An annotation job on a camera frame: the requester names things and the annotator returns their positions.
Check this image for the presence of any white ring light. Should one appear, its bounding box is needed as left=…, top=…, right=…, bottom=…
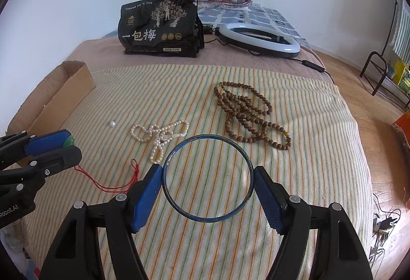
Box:
left=215, top=23, right=302, bottom=59

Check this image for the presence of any black metal clothes rack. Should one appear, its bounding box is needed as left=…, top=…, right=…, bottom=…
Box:
left=359, top=0, right=410, bottom=112

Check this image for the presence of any brown blanket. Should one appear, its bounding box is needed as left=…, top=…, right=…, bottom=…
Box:
left=69, top=29, right=335, bottom=86

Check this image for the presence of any black snack bag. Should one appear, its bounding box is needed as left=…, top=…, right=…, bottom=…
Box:
left=118, top=0, right=205, bottom=59

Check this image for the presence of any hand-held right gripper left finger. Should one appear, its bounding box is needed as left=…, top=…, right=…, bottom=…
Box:
left=38, top=163, right=164, bottom=280

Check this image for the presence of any cardboard box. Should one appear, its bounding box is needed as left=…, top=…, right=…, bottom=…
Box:
left=6, top=61, right=96, bottom=137

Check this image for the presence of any brown wooden bead necklace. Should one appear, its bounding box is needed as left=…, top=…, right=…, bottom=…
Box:
left=214, top=81, right=292, bottom=151

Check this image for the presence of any striped hanging cloth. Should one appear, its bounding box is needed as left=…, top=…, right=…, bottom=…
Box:
left=392, top=5, right=410, bottom=57

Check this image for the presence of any green pendant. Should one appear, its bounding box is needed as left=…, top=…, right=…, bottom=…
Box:
left=65, top=137, right=142, bottom=194

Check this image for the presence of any power strip with cables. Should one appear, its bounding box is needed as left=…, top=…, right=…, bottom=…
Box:
left=372, top=193, right=403, bottom=236

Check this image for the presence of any blue bangle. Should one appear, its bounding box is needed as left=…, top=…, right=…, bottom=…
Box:
left=162, top=134, right=255, bottom=223

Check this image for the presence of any striped beige blanket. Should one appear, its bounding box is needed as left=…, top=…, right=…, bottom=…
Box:
left=24, top=64, right=374, bottom=280

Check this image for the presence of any yellow crate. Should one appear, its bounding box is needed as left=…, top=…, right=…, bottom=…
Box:
left=393, top=60, right=410, bottom=94

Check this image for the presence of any white pearl necklace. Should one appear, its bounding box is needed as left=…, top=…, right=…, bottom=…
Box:
left=130, top=119, right=189, bottom=164

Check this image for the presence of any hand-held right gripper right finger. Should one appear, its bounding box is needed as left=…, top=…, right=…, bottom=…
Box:
left=253, top=166, right=374, bottom=280

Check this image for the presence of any blue checkered bed sheet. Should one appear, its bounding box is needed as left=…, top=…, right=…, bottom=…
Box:
left=197, top=3, right=309, bottom=48

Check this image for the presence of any orange patterned cloth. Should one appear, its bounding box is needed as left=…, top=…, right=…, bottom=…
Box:
left=393, top=109, right=410, bottom=147

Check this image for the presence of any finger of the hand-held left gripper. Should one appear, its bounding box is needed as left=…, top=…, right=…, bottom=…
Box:
left=0, top=145, right=83, bottom=186
left=0, top=130, right=75, bottom=168

